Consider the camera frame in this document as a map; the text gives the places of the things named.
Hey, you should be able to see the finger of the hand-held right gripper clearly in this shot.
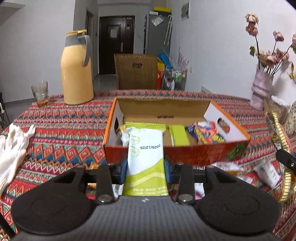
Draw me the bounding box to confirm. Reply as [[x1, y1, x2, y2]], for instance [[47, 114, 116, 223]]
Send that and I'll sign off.
[[275, 149, 296, 174]]

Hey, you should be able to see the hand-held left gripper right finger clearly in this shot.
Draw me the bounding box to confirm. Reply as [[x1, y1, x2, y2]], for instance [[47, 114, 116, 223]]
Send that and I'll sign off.
[[164, 158, 240, 206]]

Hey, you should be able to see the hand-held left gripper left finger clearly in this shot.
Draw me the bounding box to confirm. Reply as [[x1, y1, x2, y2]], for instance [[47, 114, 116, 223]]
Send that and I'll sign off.
[[53, 159, 129, 205]]

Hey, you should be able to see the orange cardboard box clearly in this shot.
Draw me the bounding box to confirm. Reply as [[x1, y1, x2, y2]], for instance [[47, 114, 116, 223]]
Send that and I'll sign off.
[[103, 97, 251, 166]]

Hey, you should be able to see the long golden striped packet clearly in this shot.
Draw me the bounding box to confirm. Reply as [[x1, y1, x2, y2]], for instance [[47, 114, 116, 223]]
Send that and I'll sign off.
[[265, 111, 295, 202]]

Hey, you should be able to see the green snack bar packet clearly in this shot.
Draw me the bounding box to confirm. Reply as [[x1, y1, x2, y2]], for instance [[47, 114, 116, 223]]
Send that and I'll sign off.
[[169, 124, 190, 147], [122, 122, 168, 197]]

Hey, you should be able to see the pink snack packet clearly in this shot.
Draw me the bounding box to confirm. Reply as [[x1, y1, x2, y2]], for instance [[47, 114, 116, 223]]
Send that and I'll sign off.
[[195, 184, 204, 200]]

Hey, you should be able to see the white floral vase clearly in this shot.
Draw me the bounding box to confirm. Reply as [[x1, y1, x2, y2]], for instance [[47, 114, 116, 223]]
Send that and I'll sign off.
[[283, 108, 296, 136]]

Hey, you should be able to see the woven tissue box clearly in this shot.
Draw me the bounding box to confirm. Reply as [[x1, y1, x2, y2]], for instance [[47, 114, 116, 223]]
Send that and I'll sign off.
[[264, 95, 290, 121]]

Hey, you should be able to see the pink ribbed vase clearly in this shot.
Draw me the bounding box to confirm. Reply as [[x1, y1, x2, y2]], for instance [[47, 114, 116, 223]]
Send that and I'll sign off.
[[250, 69, 274, 111]]

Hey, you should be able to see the red yellow box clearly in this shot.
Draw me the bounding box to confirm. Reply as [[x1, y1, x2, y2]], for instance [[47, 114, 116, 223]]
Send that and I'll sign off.
[[157, 62, 166, 90]]

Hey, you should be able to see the bunch of dried roses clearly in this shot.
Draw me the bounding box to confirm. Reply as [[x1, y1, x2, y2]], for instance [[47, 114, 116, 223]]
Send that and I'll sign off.
[[245, 13, 296, 75]]

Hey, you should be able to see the yellow thermos jug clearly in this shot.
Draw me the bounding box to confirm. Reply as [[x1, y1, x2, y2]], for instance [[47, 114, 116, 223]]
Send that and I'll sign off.
[[60, 29, 94, 105]]

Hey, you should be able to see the purple lavender bouquet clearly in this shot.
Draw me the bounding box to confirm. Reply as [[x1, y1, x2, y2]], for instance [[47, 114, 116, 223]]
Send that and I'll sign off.
[[177, 47, 190, 70]]

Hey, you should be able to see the blue bag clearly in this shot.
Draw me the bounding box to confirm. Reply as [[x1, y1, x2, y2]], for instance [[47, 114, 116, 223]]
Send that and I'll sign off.
[[158, 53, 173, 67]]

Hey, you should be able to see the white cotton glove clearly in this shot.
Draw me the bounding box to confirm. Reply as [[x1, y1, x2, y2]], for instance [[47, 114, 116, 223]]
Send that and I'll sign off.
[[0, 123, 36, 189]]

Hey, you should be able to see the drinking glass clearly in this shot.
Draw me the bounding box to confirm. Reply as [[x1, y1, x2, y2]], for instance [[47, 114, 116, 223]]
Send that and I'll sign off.
[[31, 80, 49, 107]]

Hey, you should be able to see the dark entrance door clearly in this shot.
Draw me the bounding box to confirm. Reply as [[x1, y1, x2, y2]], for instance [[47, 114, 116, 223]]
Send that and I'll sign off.
[[99, 16, 135, 75]]

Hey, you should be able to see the grey refrigerator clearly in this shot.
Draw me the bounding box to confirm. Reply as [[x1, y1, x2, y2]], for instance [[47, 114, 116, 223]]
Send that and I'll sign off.
[[144, 13, 173, 56]]

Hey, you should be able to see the black folding chair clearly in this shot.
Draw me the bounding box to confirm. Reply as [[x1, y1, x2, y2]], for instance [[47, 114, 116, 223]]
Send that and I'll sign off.
[[0, 92, 11, 131]]

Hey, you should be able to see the white folded umbrella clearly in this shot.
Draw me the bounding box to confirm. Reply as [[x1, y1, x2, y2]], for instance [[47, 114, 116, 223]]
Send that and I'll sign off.
[[164, 15, 173, 45]]

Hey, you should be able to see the wire storage cart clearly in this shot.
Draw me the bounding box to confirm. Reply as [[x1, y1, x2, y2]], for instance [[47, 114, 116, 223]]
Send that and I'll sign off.
[[163, 68, 188, 91]]

